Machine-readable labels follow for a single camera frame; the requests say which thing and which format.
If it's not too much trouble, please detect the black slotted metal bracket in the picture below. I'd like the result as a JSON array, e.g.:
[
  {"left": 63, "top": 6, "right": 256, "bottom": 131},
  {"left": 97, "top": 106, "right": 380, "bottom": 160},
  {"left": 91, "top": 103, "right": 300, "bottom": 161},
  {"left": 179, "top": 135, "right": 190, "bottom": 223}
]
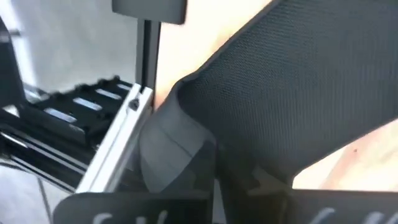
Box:
[{"left": 0, "top": 75, "right": 135, "bottom": 191}]

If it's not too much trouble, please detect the grey flat plate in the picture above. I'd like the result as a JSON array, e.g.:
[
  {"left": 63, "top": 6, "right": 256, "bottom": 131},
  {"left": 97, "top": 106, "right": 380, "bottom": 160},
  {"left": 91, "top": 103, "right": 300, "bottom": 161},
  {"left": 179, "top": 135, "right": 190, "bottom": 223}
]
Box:
[{"left": 111, "top": 0, "right": 188, "bottom": 26}]

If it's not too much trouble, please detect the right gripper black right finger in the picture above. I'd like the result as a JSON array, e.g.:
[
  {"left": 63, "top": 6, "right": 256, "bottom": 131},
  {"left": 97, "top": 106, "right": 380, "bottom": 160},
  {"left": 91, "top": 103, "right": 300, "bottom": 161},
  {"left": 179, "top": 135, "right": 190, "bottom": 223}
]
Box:
[{"left": 216, "top": 146, "right": 398, "bottom": 224}]

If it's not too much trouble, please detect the black slide sandal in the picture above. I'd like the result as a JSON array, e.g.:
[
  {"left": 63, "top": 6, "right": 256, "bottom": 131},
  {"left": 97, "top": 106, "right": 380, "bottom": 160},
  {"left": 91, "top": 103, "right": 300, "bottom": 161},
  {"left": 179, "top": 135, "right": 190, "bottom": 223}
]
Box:
[{"left": 138, "top": 0, "right": 398, "bottom": 195}]

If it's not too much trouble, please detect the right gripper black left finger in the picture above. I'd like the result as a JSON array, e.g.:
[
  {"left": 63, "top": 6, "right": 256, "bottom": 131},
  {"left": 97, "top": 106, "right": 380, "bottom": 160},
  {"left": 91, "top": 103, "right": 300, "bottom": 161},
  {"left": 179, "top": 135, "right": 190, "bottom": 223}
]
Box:
[{"left": 52, "top": 142, "right": 216, "bottom": 224}]

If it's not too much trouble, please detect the black aluminium rig frame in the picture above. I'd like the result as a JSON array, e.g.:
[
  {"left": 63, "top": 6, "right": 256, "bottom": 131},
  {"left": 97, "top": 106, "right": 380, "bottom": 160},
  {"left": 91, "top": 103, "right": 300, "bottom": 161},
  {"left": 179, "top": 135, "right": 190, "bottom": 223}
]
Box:
[{"left": 135, "top": 18, "right": 162, "bottom": 94}]

